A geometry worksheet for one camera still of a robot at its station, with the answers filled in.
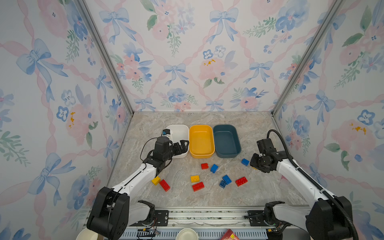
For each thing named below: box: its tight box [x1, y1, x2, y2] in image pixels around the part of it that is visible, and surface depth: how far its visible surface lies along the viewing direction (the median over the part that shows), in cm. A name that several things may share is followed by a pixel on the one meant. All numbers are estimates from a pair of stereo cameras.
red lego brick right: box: [235, 176, 248, 187], surface depth 87 cm
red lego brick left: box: [159, 179, 171, 192], surface depth 85 cm
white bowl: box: [175, 228, 200, 240], surface depth 71 cm
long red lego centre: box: [192, 181, 205, 192], surface depth 85 cm
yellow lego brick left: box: [151, 176, 161, 186], surface depth 85 cm
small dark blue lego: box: [219, 180, 227, 189], surface depth 85 cm
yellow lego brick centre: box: [190, 175, 200, 183], surface depth 88 cm
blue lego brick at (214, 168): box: [210, 163, 219, 174], surface depth 92 cm
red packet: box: [220, 228, 240, 240], surface depth 68 cm
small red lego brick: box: [201, 163, 209, 170], surface depth 94 cm
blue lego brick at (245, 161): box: [241, 158, 250, 166], surface depth 95 cm
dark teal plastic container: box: [213, 124, 242, 159], surface depth 102 cm
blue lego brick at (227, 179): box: [222, 174, 232, 185], surface depth 87 cm
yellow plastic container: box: [189, 124, 215, 159], surface depth 104 cm
